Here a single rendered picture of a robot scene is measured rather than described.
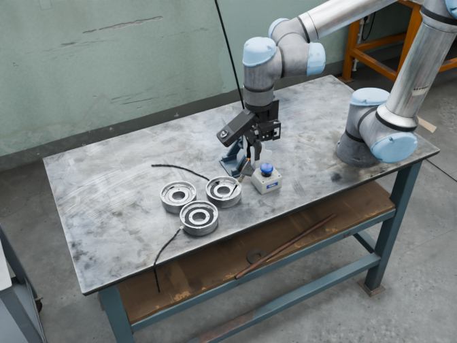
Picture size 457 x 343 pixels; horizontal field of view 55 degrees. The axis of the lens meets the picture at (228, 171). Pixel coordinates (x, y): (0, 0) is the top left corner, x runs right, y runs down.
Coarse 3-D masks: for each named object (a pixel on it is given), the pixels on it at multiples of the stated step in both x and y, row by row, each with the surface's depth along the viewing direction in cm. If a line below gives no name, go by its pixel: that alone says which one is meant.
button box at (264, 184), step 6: (258, 168) 135; (252, 174) 134; (258, 174) 132; (264, 174) 132; (270, 174) 132; (276, 174) 132; (252, 180) 135; (258, 180) 131; (264, 180) 130; (270, 180) 130; (276, 180) 131; (258, 186) 132; (264, 186) 130; (270, 186) 132; (276, 186) 133; (264, 192) 132
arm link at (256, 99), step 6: (246, 90) 106; (270, 90) 106; (246, 96) 108; (252, 96) 106; (258, 96) 106; (264, 96) 106; (270, 96) 107; (246, 102) 109; (252, 102) 107; (258, 102) 107; (264, 102) 107; (270, 102) 108
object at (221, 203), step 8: (224, 176) 133; (208, 184) 131; (224, 184) 132; (240, 184) 130; (208, 192) 129; (216, 192) 129; (224, 192) 133; (240, 192) 128; (208, 200) 129; (216, 200) 126; (224, 200) 125; (232, 200) 126
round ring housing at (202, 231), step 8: (184, 208) 123; (216, 208) 122; (192, 216) 123; (200, 216) 125; (208, 216) 122; (216, 216) 120; (184, 224) 118; (200, 224) 120; (216, 224) 121; (192, 232) 119; (200, 232) 118; (208, 232) 120
